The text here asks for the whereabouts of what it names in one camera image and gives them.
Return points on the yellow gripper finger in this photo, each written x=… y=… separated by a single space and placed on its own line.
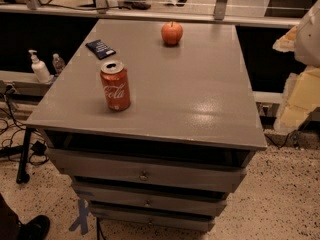
x=301 y=96
x=287 y=42

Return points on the red coke can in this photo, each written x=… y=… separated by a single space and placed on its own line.
x=115 y=85

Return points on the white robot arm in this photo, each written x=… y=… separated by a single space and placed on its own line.
x=307 y=43

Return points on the red apple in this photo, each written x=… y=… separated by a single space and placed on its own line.
x=171 y=33

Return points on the top drawer with knob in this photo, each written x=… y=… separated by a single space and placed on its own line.
x=146 y=171

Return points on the drawer with knob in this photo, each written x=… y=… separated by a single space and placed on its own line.
x=114 y=195
x=146 y=171
x=190 y=222

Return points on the grey drawer cabinet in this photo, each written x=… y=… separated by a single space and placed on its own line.
x=190 y=104

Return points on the dark blue snack bag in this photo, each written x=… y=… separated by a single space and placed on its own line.
x=100 y=49

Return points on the middle drawer with knob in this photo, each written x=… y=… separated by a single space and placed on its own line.
x=114 y=195

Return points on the bottom drawer with knob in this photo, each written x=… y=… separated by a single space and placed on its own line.
x=190 y=222

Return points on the clear plastic water bottle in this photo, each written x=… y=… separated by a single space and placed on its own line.
x=58 y=63

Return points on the white pump dispenser bottle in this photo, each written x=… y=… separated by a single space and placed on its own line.
x=39 y=68

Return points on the blue tape mark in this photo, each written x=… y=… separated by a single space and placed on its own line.
x=83 y=220

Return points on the black table leg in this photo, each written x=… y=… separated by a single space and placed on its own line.
x=22 y=176

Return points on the black shoe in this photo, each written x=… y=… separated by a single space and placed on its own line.
x=36 y=229

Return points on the metal railing frame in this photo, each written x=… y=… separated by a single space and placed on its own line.
x=260 y=13

